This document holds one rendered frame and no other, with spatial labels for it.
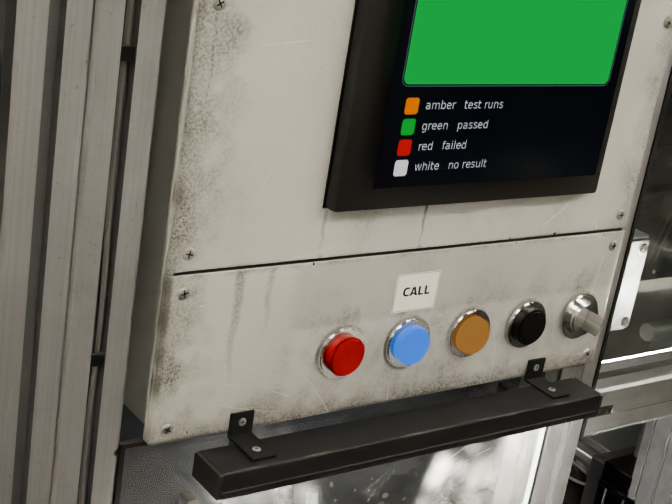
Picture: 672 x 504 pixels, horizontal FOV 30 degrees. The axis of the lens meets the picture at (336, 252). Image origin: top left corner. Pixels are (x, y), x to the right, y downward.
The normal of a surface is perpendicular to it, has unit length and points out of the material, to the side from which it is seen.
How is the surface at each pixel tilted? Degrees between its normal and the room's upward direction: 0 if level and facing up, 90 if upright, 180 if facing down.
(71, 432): 90
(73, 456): 90
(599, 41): 90
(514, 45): 90
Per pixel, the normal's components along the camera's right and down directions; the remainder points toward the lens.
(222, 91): 0.57, 0.37
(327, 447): 0.15, -0.93
